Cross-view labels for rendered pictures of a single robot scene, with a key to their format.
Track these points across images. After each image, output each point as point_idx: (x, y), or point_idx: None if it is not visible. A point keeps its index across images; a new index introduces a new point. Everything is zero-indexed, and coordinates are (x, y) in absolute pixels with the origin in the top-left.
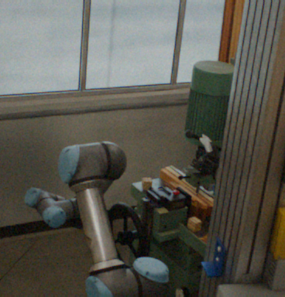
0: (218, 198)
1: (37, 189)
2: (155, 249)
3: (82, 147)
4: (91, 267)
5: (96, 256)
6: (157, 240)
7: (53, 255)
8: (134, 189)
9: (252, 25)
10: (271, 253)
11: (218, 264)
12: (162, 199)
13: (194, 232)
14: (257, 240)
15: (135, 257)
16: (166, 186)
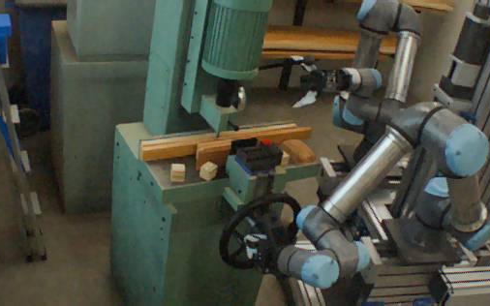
0: None
1: (321, 257)
2: (222, 228)
3: (466, 122)
4: (478, 223)
5: (480, 209)
6: (227, 216)
7: None
8: (170, 193)
9: None
10: None
11: None
12: (273, 158)
13: (288, 165)
14: None
15: (287, 236)
16: (205, 154)
